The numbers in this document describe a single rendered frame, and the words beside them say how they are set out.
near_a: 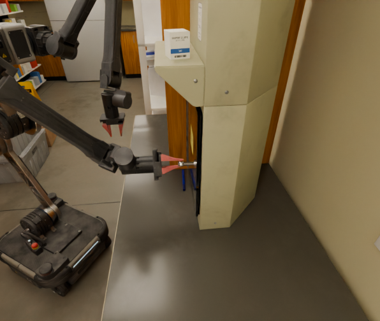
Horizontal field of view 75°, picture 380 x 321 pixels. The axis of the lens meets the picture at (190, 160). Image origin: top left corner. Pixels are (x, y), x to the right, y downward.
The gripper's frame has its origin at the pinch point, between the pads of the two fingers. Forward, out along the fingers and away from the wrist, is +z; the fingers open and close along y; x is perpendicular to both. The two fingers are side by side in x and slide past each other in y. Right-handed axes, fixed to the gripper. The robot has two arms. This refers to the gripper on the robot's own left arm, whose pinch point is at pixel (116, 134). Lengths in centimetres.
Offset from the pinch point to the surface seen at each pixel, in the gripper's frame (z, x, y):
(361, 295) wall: 19, -73, 75
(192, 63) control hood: -40, -44, 30
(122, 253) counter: 17, -52, 6
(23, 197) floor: 109, 89, -116
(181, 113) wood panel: -12.7, -8.7, 29.6
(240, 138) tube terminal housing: -20, -46, 43
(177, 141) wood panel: 0.6, -8.5, 27.6
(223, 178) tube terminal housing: -7, -46, 39
